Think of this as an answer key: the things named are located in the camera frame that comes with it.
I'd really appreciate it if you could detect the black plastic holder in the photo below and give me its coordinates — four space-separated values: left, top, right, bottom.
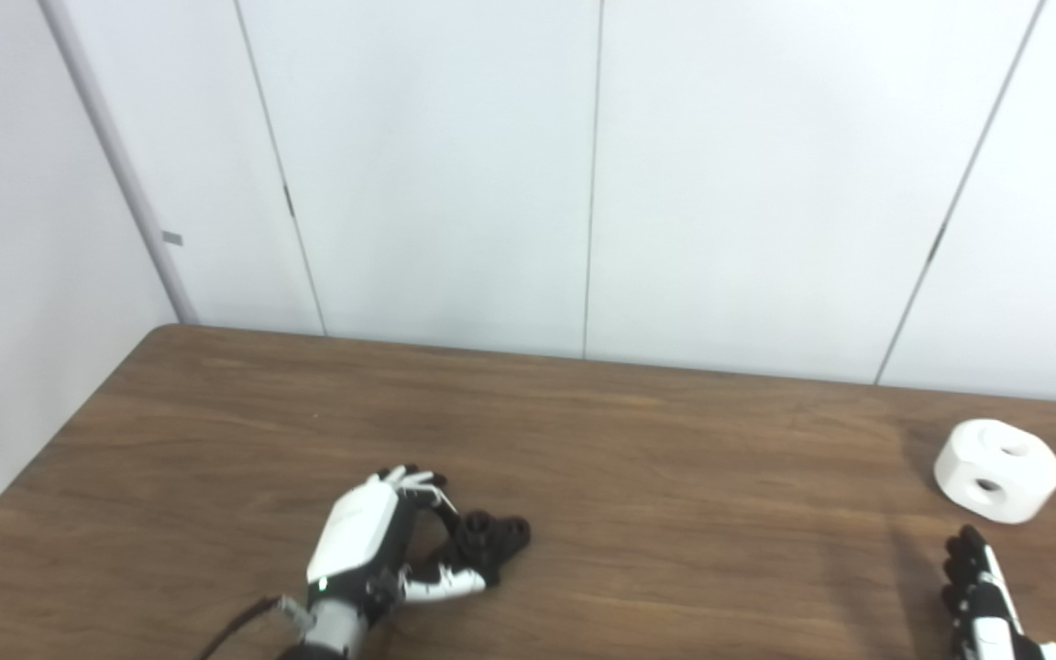
432 509 532 574

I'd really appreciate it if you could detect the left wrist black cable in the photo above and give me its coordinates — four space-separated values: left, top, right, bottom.
193 596 316 660

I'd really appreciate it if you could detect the grey wall corner post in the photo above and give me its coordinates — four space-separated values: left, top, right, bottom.
38 0 201 325

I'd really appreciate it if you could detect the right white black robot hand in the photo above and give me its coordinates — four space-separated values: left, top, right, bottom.
940 525 1056 660

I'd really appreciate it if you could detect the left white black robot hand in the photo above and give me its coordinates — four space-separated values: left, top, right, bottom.
306 465 490 624

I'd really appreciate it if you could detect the round white plastic piece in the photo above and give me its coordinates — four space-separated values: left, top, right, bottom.
933 419 1056 525

